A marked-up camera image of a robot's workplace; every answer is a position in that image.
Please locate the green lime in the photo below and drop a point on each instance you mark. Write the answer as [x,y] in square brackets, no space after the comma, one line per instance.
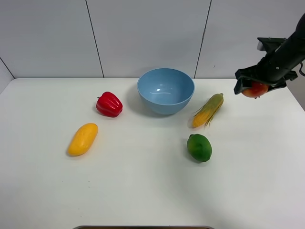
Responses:
[199,147]

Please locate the light blue plastic bowl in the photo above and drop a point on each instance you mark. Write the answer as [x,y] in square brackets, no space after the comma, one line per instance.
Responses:
[165,91]

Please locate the red apple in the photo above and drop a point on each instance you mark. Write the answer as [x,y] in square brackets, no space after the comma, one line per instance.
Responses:
[256,90]

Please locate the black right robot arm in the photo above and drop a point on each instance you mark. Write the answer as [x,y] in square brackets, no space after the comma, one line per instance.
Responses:
[300,35]

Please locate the corn cob with husk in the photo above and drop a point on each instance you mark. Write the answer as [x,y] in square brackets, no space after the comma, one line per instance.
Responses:
[206,113]

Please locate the red bell pepper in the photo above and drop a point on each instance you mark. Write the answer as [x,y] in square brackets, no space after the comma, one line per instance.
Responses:
[109,105]

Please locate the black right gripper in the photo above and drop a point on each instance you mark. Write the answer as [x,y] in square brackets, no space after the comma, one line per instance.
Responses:
[274,69]

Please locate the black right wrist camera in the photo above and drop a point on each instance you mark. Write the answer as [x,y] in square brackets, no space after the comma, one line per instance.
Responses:
[269,44]

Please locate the yellow mango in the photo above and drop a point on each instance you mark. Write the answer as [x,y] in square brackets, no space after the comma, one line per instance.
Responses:
[83,139]

